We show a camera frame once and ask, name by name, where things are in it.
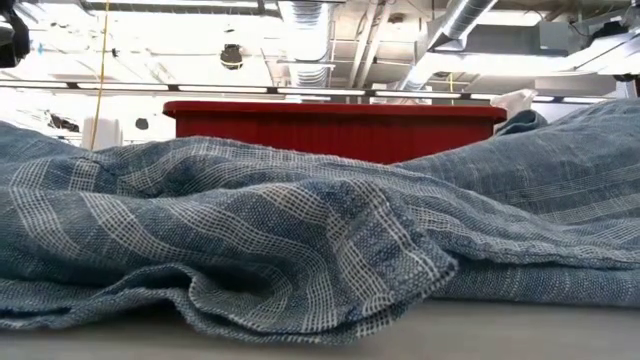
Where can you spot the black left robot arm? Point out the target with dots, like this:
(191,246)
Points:
(12,40)

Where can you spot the grey garment with label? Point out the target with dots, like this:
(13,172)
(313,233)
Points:
(250,235)

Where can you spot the corrugated ceiling duct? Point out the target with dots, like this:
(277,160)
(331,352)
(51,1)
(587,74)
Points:
(307,45)

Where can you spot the ceiling light rail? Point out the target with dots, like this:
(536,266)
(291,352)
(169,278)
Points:
(320,91)

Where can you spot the silver ceiling duct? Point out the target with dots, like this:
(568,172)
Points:
(450,35)

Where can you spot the black and white column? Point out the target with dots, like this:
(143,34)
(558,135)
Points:
(105,132)

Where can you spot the black ceiling camera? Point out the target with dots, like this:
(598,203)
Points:
(231,56)

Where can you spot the red plastic bin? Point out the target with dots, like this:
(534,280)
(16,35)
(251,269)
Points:
(330,130)

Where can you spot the orange spray bottle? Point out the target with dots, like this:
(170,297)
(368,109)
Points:
(515,102)

